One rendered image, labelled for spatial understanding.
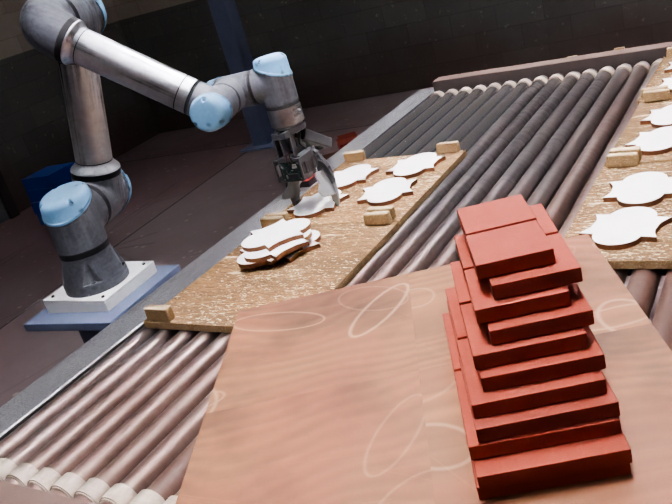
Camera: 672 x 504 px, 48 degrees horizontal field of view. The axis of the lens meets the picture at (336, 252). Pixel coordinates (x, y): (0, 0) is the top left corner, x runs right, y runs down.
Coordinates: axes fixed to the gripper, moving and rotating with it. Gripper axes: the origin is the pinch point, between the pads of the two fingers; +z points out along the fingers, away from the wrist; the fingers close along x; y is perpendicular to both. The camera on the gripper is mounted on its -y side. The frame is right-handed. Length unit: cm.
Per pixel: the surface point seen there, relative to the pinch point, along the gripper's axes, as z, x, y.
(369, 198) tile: -0.5, 13.8, -0.1
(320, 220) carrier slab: 0.5, 5.4, 8.5
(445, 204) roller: 2.4, 31.0, -1.2
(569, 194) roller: 3, 56, -4
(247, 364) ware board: -10, 37, 76
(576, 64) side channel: 1, 36, -102
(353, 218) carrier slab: 0.5, 13.7, 8.2
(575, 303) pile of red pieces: -23, 79, 79
